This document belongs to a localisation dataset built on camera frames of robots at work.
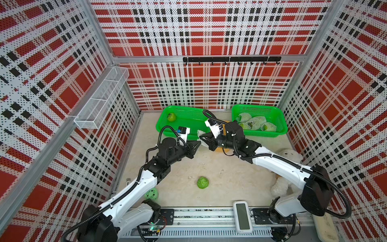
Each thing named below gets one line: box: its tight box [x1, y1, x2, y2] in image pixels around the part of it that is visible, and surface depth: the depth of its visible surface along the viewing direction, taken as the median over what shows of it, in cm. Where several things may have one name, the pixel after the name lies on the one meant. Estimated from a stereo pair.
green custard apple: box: [196, 175, 210, 190], surface depth 82 cm
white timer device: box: [232, 200, 253, 234], surface depth 72 cm
